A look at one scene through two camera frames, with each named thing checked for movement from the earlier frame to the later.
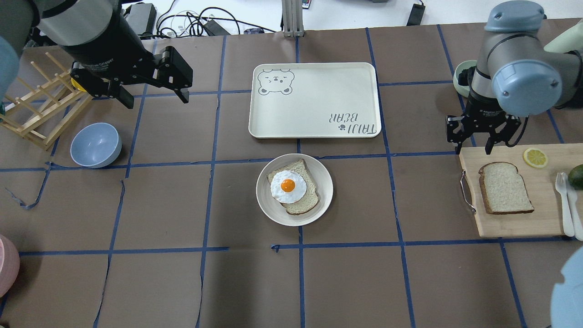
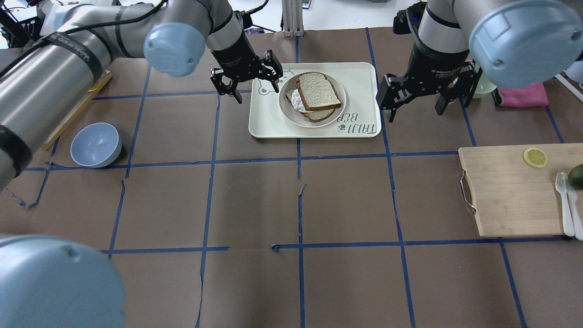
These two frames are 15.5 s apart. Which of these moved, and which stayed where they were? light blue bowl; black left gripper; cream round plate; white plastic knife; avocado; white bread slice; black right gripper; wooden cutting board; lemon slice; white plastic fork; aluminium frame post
Moved: white bread slice; black left gripper; cream round plate; black right gripper
Stayed: white plastic fork; light blue bowl; white plastic knife; lemon slice; wooden cutting board; avocado; aluminium frame post
